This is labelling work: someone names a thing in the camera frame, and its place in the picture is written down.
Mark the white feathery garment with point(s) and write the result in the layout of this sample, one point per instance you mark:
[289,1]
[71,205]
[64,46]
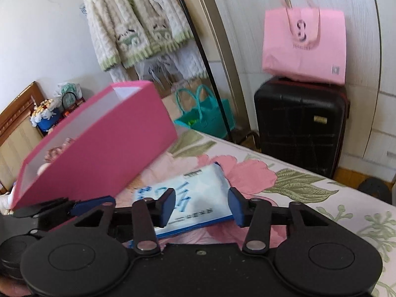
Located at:
[185,62]

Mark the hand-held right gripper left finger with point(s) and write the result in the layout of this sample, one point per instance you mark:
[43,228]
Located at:
[168,207]

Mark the pink tote bag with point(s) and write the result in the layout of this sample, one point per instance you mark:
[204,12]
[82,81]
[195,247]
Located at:
[303,43]

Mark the white plastic bag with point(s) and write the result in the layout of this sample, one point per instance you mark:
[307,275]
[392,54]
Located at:
[69,91]

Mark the black suitcase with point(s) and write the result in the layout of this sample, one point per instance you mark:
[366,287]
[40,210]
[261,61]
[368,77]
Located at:
[297,130]

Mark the blue flower bouquet box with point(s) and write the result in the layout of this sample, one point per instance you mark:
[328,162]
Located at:
[45,108]

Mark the dark round object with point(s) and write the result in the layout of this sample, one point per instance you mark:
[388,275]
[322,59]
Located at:
[374,190]

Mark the blue tissue packet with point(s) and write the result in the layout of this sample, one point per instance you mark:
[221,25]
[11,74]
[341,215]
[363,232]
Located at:
[198,188]

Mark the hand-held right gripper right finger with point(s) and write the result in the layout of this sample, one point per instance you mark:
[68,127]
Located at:
[236,207]

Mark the teal handbag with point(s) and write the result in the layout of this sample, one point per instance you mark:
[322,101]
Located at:
[210,120]

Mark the white green fluffy cardigan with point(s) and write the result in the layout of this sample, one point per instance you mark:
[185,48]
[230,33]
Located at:
[123,15]

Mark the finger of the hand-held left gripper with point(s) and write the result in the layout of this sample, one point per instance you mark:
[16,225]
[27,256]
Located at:
[37,210]
[89,207]

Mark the wooden headboard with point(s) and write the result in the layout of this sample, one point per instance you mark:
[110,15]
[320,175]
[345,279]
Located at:
[15,136]

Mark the pink cardboard box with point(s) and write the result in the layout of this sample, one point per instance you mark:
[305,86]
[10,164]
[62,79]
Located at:
[102,161]

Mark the metal door frame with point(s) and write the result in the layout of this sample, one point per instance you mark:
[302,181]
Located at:
[222,52]

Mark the pink floral cloth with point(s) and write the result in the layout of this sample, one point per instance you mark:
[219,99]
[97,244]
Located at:
[57,151]

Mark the floral bed sheet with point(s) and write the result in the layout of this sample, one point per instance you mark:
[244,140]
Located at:
[309,191]

